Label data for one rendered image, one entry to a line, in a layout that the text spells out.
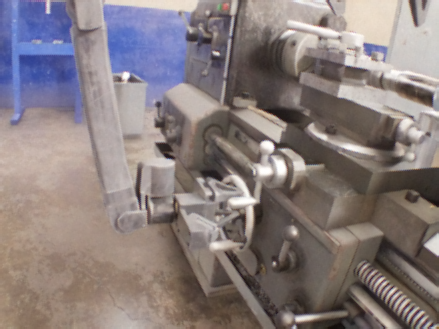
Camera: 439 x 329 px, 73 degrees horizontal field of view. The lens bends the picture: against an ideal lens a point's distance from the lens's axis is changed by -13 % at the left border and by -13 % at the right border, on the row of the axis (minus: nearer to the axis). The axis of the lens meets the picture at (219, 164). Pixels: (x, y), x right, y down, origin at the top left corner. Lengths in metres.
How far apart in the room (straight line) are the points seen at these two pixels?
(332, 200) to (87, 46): 0.51
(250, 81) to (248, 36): 0.18
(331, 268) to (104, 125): 0.51
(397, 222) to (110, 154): 0.57
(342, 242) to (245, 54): 0.90
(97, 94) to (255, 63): 0.92
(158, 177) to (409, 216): 0.50
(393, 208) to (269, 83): 0.87
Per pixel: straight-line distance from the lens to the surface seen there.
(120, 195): 0.60
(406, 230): 0.73
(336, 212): 0.69
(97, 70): 0.57
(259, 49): 1.39
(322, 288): 0.74
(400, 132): 0.75
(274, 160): 0.71
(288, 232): 0.68
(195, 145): 1.40
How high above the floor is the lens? 1.14
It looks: 22 degrees down
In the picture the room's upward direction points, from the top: 8 degrees clockwise
